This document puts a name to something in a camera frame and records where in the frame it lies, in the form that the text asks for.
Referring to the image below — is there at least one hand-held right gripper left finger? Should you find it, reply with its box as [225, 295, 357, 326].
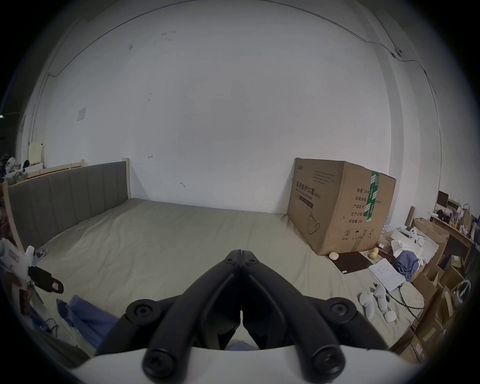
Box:
[95, 250, 243, 384]

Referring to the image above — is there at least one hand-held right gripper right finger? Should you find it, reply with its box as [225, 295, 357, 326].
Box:
[242, 250, 389, 383]

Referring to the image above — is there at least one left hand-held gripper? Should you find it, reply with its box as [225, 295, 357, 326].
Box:
[0, 237, 65, 294]

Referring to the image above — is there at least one blue garment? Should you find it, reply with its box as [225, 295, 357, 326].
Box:
[56, 295, 121, 350]

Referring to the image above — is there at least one bed with beige sheet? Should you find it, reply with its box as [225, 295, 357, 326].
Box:
[22, 197, 426, 357]

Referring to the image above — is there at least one dark flat board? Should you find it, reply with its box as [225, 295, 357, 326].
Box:
[333, 251, 376, 274]

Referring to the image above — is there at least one grey padded headboard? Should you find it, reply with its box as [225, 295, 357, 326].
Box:
[7, 161, 130, 252]

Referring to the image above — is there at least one white paper sheet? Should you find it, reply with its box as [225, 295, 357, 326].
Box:
[368, 259, 406, 292]

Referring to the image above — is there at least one large brown cardboard carton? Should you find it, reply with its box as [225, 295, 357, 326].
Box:
[286, 157, 397, 257]

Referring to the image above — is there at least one blue-grey cloth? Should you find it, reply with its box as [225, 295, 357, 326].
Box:
[392, 250, 421, 281]

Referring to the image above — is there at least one pile of cardboard cartons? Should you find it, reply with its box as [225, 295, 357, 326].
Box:
[390, 206, 471, 365]

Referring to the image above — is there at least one cluttered wooden desk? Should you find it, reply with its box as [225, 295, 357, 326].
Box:
[429, 190, 480, 271]

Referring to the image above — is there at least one black cable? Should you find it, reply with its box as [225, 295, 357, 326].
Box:
[386, 283, 425, 310]

